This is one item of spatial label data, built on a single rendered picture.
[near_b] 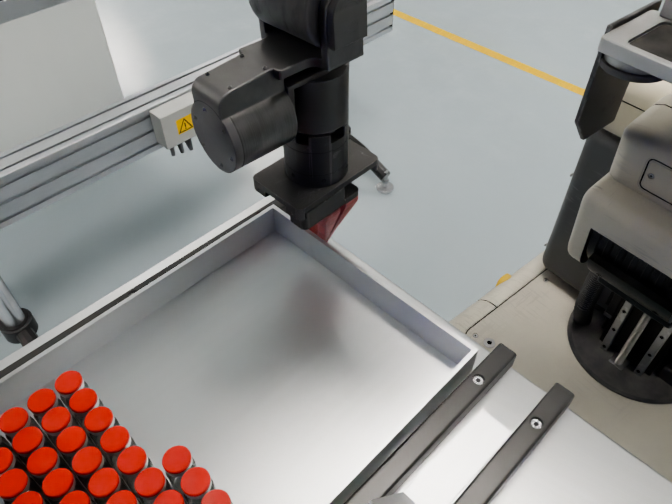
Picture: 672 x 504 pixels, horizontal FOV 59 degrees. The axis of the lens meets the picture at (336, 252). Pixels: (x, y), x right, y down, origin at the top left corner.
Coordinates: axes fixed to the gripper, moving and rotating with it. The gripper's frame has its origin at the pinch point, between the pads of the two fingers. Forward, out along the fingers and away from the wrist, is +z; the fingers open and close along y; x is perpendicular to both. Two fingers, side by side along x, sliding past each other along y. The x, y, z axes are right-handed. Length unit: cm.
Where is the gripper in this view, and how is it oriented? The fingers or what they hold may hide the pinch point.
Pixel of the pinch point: (319, 237)
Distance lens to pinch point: 60.8
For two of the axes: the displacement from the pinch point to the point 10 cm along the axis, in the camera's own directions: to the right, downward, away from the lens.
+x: 7.1, 5.2, -4.8
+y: -7.0, 5.2, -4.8
